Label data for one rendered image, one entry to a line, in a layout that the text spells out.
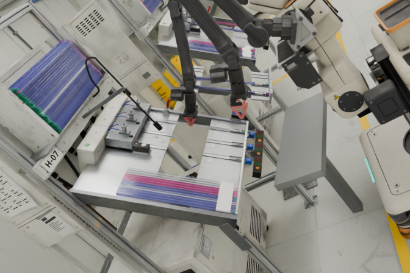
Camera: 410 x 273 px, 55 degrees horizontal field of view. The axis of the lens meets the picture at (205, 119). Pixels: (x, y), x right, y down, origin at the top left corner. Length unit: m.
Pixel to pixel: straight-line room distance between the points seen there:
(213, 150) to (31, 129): 0.83
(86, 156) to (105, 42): 1.32
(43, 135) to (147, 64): 1.39
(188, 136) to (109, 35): 1.02
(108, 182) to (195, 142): 1.59
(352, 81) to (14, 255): 2.57
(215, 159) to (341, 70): 0.70
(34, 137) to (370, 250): 1.66
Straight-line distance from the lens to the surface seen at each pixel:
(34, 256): 3.35
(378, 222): 2.28
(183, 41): 1.92
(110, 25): 2.94
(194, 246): 1.91
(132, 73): 3.05
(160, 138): 2.01
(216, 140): 2.01
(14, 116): 1.78
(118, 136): 1.94
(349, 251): 2.25
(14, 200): 1.96
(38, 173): 1.71
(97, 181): 1.81
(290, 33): 1.45
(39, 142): 1.80
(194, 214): 1.66
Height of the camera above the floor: 1.66
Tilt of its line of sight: 21 degrees down
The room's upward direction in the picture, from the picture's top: 42 degrees counter-clockwise
